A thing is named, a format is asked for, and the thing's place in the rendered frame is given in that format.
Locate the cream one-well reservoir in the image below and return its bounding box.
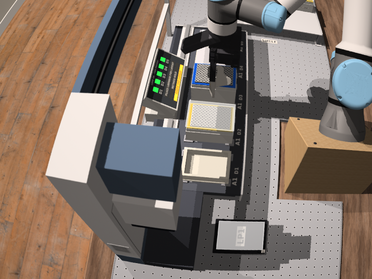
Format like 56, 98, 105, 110
182, 147, 231, 184

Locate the light grey rectangular panel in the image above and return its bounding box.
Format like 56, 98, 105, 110
216, 221, 265, 250

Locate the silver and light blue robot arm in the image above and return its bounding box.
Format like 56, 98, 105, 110
180, 0, 372, 143

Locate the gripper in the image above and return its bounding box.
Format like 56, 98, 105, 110
208, 26, 241, 98

